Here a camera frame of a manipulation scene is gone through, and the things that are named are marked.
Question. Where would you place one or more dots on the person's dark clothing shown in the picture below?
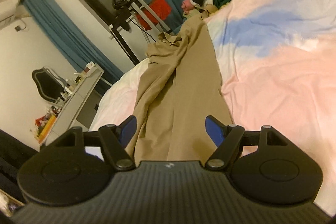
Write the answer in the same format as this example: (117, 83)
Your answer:
(11, 161)

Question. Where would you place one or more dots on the white dressing table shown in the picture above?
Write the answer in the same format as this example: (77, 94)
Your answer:
(78, 98)

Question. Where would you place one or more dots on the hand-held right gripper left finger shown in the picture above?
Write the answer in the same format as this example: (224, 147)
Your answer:
(129, 129)

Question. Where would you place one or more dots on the narrow blue curtain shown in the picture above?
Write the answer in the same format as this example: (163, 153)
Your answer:
(65, 29)

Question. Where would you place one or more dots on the red cloth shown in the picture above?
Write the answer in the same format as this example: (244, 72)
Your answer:
(158, 7)

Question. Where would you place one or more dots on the wavy black frame mirror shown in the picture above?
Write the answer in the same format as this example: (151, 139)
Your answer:
(46, 82)

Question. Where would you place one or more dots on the tan printed shirt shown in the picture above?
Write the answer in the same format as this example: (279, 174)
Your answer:
(178, 82)

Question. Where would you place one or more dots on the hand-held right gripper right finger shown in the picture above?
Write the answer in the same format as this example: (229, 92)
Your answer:
(213, 129)

